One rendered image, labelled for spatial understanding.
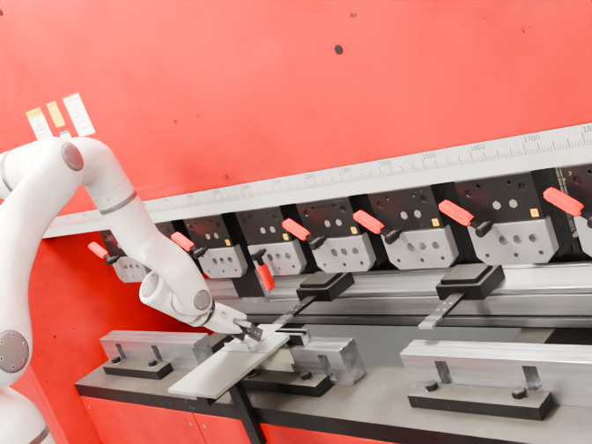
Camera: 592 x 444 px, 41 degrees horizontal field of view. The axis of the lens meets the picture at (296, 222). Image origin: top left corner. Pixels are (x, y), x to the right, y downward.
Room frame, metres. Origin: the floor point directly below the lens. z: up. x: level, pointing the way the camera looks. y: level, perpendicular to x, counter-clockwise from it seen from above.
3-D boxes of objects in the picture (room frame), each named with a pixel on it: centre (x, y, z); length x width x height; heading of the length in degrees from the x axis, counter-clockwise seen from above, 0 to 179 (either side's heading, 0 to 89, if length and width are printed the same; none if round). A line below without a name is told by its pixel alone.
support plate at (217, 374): (1.78, 0.27, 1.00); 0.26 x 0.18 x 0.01; 133
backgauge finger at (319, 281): (1.99, 0.04, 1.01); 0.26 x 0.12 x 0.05; 133
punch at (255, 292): (1.88, 0.16, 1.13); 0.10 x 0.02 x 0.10; 43
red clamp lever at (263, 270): (1.72, 0.10, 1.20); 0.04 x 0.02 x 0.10; 133
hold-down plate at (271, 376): (1.81, 0.18, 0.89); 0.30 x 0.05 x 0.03; 43
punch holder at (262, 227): (1.75, 0.04, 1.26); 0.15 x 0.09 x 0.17; 43
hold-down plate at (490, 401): (1.40, -0.21, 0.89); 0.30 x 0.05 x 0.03; 43
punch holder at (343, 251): (1.61, -0.09, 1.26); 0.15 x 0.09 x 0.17; 43
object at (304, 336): (1.86, 0.14, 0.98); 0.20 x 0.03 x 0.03; 43
